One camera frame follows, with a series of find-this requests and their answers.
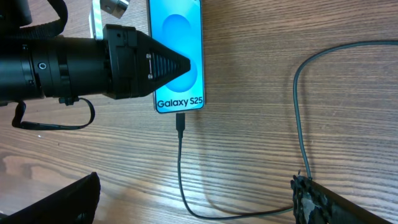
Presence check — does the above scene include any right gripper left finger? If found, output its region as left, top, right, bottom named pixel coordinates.
left=1, top=172, right=101, bottom=224

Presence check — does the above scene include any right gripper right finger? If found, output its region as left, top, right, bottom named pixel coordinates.
left=290, top=175, right=391, bottom=224

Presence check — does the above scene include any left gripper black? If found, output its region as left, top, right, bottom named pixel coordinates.
left=103, top=24, right=191, bottom=100

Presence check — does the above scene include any teal Galaxy smartphone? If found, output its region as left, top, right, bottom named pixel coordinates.
left=147, top=0, right=205, bottom=114

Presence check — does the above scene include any black USB charging cable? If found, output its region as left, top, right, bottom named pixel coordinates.
left=175, top=40, right=398, bottom=221

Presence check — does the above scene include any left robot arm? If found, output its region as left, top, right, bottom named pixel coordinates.
left=1, top=0, right=191, bottom=131

